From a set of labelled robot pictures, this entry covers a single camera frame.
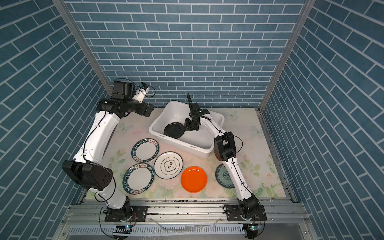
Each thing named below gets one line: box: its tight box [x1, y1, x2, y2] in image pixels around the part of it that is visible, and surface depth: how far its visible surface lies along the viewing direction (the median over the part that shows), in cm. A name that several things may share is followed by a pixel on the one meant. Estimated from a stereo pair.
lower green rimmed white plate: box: [122, 163, 155, 195], surface depth 87 cm
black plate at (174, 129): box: [164, 122, 185, 139], surface depth 107 cm
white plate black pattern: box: [154, 151, 184, 180], surface depth 92 cm
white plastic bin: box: [148, 100, 225, 158], surface depth 101 cm
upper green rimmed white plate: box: [131, 138, 160, 163], surface depth 98 cm
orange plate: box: [180, 166, 207, 193], surface depth 87 cm
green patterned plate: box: [215, 163, 235, 189], surface depth 88 cm
